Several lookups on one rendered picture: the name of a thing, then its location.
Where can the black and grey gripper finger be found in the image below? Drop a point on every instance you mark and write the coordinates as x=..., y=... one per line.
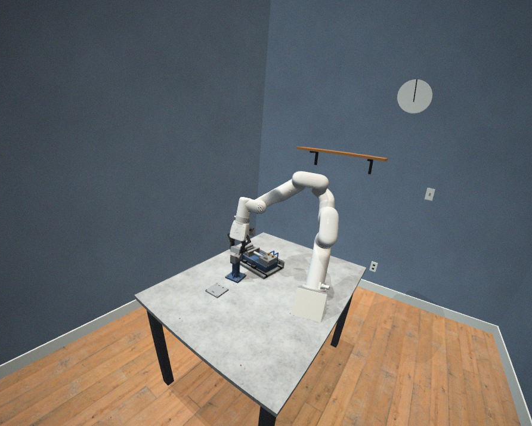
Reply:
x=231, y=240
x=242, y=248

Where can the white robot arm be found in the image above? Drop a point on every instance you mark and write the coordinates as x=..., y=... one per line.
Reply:
x=328, y=220

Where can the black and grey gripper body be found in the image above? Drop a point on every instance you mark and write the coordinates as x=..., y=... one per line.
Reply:
x=239, y=231

